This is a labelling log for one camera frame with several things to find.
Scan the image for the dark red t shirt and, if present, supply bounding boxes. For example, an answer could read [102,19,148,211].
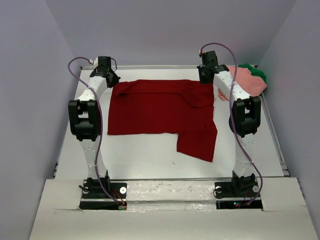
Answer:
[107,79,218,162]

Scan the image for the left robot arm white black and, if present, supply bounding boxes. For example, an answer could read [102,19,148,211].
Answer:
[67,56,121,202]

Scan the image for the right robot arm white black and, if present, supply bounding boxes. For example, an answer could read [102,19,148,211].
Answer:
[197,50,262,199]

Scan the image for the green t shirt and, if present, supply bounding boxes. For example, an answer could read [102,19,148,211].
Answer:
[237,63,267,83]

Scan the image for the pink t shirt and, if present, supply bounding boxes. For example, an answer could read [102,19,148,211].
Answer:
[213,65,267,101]

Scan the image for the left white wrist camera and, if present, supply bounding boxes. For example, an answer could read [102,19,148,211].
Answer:
[88,57,98,66]

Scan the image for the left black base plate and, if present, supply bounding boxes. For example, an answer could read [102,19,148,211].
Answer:
[78,181,128,211]

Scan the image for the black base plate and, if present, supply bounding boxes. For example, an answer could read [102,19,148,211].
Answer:
[212,181,263,210]
[78,181,128,211]

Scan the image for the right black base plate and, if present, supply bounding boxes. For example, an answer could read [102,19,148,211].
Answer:
[212,181,263,210]

